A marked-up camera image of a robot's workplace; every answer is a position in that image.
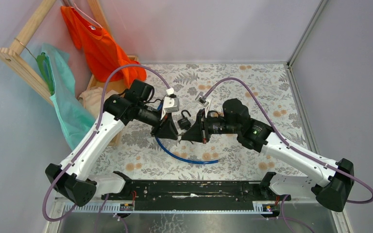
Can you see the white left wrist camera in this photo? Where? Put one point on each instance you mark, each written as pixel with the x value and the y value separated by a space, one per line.
pixel 170 103

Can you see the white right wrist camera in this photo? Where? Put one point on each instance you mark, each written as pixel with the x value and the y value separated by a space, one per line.
pixel 204 101

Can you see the grey aluminium frame rail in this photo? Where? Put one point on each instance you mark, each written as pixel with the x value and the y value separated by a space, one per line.
pixel 326 70

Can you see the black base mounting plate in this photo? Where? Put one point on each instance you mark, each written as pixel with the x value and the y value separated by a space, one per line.
pixel 226 196

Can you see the teal cloth garment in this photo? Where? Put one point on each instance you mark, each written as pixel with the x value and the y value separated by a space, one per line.
pixel 75 121

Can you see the orange t-shirt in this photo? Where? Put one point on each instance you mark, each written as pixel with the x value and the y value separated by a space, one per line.
pixel 103 55

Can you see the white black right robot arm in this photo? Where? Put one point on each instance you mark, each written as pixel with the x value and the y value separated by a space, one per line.
pixel 331 179

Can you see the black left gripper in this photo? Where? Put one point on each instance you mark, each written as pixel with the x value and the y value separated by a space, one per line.
pixel 166 129

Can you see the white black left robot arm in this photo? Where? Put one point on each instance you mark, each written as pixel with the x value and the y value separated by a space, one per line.
pixel 71 178

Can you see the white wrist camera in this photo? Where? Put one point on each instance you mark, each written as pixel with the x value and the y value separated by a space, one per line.
pixel 204 101
pixel 170 103

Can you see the beige crumpled cloth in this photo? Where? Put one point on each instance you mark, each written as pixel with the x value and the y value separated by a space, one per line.
pixel 91 100

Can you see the green clothes hanger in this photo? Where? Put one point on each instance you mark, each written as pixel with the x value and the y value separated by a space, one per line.
pixel 44 66

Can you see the blue cable lock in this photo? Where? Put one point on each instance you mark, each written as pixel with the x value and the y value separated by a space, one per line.
pixel 188 152

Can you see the black padlock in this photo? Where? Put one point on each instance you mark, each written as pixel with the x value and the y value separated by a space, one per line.
pixel 183 122

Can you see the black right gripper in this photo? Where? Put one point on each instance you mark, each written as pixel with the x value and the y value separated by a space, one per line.
pixel 194 134

